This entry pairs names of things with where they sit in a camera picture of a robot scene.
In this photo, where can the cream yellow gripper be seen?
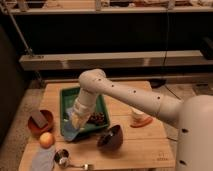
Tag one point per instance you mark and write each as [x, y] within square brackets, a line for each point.
[78, 121]

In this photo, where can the light blue cup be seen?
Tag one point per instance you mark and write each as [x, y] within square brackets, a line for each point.
[69, 132]

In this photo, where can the steel measuring cup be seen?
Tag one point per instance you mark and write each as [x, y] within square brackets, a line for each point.
[61, 157]

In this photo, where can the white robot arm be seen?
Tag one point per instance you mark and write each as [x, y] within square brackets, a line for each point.
[192, 117]

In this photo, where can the green plastic tray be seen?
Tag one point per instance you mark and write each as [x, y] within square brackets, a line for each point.
[67, 98]

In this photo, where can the bunch of dark grapes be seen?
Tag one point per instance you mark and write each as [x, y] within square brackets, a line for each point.
[97, 119]

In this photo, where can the orange fruit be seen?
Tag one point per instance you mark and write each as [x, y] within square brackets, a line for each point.
[46, 140]

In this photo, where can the dark maroon bowl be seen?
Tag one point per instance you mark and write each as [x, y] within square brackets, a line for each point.
[111, 139]

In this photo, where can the brown block in bowl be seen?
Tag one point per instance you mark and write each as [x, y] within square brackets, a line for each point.
[39, 118]

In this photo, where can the orange bowl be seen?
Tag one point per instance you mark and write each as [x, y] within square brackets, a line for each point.
[34, 129]

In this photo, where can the white paper cup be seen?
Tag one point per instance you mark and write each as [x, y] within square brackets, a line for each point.
[138, 115]

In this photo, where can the orange carrot toy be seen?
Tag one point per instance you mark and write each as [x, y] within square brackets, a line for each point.
[141, 122]

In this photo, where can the metal shelf rack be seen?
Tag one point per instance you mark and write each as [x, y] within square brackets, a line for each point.
[171, 47]

